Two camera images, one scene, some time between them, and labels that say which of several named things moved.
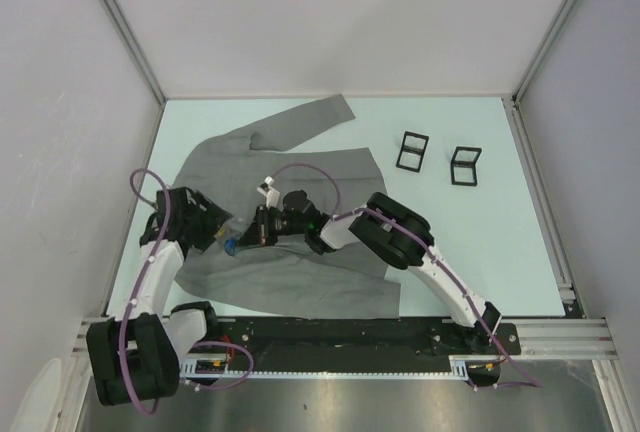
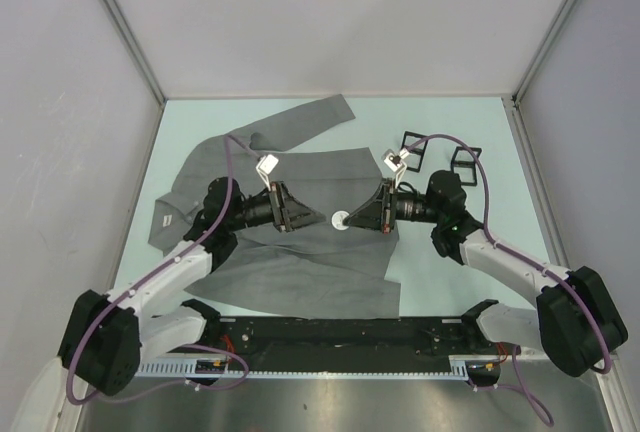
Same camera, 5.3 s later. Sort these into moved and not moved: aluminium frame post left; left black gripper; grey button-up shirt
Moved: left black gripper
Not moved: grey button-up shirt; aluminium frame post left
